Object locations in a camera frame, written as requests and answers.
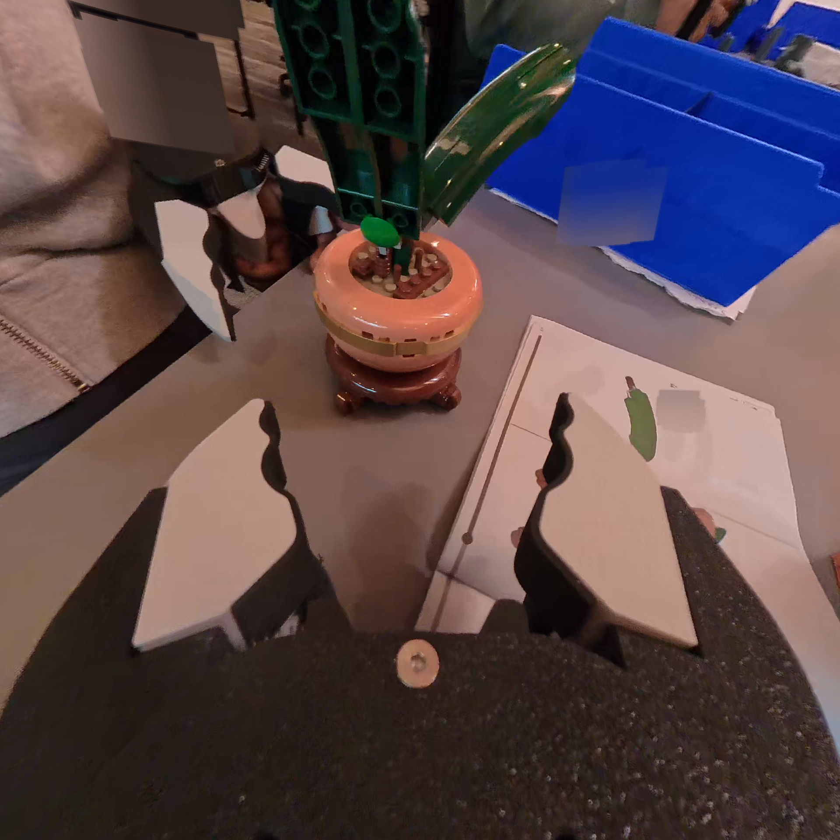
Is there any white torn paper sheet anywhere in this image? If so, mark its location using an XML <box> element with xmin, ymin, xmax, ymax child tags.
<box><xmin>487</xmin><ymin>187</ymin><xmax>757</xmax><ymax>322</ymax></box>

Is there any blue plastic bin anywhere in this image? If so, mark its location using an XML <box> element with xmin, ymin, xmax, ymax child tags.
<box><xmin>482</xmin><ymin>16</ymin><xmax>840</xmax><ymax>309</ymax></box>
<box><xmin>696</xmin><ymin>0</ymin><xmax>840</xmax><ymax>89</ymax></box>

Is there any peach toy brick flowerpot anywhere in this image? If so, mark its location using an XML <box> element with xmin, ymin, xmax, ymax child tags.
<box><xmin>313</xmin><ymin>230</ymin><xmax>485</xmax><ymax>416</ymax></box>

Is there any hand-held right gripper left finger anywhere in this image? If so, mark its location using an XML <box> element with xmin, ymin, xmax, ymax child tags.
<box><xmin>131</xmin><ymin>398</ymin><xmax>330</xmax><ymax>652</ymax></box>

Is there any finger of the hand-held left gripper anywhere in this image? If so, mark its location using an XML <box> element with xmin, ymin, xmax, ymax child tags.
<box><xmin>154</xmin><ymin>200</ymin><xmax>240</xmax><ymax>343</ymax></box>
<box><xmin>272</xmin><ymin>144</ymin><xmax>343</xmax><ymax>237</ymax></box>

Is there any person's left hand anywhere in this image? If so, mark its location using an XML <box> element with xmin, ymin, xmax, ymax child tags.
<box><xmin>233</xmin><ymin>180</ymin><xmax>343</xmax><ymax>283</ymax></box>

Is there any grey desk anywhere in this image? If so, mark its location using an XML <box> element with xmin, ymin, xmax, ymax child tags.
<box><xmin>0</xmin><ymin>190</ymin><xmax>840</xmax><ymax>713</ymax></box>

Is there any long dark green brick leaf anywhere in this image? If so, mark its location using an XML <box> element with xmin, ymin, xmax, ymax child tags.
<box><xmin>271</xmin><ymin>0</ymin><xmax>429</xmax><ymax>242</ymax></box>

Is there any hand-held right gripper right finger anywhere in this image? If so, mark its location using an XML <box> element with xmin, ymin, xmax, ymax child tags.
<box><xmin>514</xmin><ymin>392</ymin><xmax>699</xmax><ymax>658</ymax></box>

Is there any short dark green brick leaf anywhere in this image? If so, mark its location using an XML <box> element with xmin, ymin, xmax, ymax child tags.
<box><xmin>419</xmin><ymin>42</ymin><xmax>580</xmax><ymax>228</ymax></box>

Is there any white instruction booklet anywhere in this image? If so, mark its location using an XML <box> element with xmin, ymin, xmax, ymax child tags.
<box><xmin>415</xmin><ymin>315</ymin><xmax>840</xmax><ymax>636</ymax></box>

